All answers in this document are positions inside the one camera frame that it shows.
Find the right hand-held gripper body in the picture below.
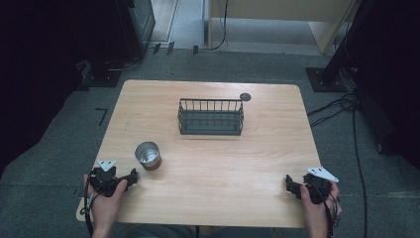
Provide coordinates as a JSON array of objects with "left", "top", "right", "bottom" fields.
[{"left": 302, "top": 166, "right": 340, "bottom": 205}]

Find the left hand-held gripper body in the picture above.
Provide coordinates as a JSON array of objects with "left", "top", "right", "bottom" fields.
[{"left": 88, "top": 160, "right": 131, "bottom": 198}]

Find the silver metal cup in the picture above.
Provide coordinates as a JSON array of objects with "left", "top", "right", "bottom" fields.
[{"left": 134, "top": 141, "right": 162, "bottom": 172}]

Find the black wire basket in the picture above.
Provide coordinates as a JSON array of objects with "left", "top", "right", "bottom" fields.
[{"left": 177, "top": 97, "right": 246, "bottom": 137}]

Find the person's right hand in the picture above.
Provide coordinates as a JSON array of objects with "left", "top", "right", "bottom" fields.
[{"left": 299, "top": 180, "right": 344, "bottom": 230}]

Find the person's left hand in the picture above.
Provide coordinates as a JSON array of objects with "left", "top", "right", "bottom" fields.
[{"left": 83, "top": 174, "right": 129, "bottom": 230}]

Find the black metal stand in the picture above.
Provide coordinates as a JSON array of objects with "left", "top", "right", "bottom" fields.
[
  {"left": 74, "top": 59, "right": 124, "bottom": 92},
  {"left": 304, "top": 0, "right": 377, "bottom": 93}
]

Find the dark curtain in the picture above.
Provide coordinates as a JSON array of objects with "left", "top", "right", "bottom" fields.
[
  {"left": 355, "top": 0, "right": 420, "bottom": 170},
  {"left": 0, "top": 0, "right": 87, "bottom": 177}
]

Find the black equipment cabinet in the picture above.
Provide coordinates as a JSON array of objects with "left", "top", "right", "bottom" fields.
[{"left": 113, "top": 0, "right": 157, "bottom": 61}]

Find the light wooden cabinet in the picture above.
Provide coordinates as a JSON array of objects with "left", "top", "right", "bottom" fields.
[{"left": 206, "top": 0, "right": 361, "bottom": 56}]

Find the right hand-held gripper cable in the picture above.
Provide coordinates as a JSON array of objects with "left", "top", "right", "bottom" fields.
[{"left": 310, "top": 180, "right": 341, "bottom": 238}]

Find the hand-held gripper cable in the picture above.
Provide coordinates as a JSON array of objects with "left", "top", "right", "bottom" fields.
[
  {"left": 79, "top": 178, "right": 102, "bottom": 238},
  {"left": 310, "top": 180, "right": 341, "bottom": 238}
]

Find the left hand-held gripper cable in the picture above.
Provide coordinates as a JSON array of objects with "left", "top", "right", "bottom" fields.
[{"left": 79, "top": 178, "right": 102, "bottom": 238}]

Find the long black floor cable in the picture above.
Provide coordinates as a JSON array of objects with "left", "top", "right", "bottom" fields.
[{"left": 351, "top": 98, "right": 369, "bottom": 238}]

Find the black floor cable bundle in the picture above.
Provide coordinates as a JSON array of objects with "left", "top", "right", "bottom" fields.
[{"left": 306, "top": 92, "right": 361, "bottom": 129}]

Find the thin black hanging cable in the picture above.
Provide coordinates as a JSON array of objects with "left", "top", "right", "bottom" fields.
[{"left": 207, "top": 0, "right": 230, "bottom": 52}]

